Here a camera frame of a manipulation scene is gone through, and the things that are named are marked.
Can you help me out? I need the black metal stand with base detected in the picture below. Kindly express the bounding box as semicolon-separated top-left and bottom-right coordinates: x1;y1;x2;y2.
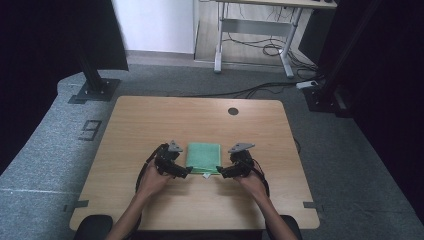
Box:
67;49;121;105
302;0;383;118

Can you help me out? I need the person's right hand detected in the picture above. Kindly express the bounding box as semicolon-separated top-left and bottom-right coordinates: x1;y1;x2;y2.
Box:
233;172;270;205

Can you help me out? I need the white metal-legged desk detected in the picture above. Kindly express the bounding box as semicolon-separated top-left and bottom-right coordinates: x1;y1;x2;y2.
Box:
199;0;338;79

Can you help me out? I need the tangle of black cables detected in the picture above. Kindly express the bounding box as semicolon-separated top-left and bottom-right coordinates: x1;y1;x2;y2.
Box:
222;6;322;81

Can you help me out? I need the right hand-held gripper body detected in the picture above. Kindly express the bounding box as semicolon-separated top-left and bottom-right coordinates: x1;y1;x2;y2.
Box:
227;142;257;179

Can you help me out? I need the long black floor cable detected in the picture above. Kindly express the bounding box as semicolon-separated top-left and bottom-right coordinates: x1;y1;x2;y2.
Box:
173;81;301;100

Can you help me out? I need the hand-held gripper cable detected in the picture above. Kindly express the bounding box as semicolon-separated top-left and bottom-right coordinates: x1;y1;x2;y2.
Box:
251;157;271;198
125;144;168;240

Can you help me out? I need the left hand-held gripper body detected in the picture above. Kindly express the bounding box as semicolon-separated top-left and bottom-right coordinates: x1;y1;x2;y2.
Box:
153;139;184;177

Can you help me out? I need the green cloth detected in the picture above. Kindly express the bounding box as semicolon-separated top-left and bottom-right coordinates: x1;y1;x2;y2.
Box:
184;142;223;180

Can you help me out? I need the right hand-held gripper cable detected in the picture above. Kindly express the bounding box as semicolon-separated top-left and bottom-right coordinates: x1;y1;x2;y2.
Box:
251;157;271;198

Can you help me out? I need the white power strip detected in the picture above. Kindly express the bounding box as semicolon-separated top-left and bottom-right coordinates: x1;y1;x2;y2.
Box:
295;80;320;90

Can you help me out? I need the left hand-held gripper cable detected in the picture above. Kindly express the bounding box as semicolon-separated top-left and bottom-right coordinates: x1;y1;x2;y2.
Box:
125;144;168;240

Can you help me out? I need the black curtain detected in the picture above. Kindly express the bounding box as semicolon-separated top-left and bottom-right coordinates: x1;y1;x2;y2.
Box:
0;0;130;176
316;0;424;222

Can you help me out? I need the grey tape strip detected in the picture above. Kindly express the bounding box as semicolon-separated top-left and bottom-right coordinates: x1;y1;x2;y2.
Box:
302;201;325;213
63;199;90;213

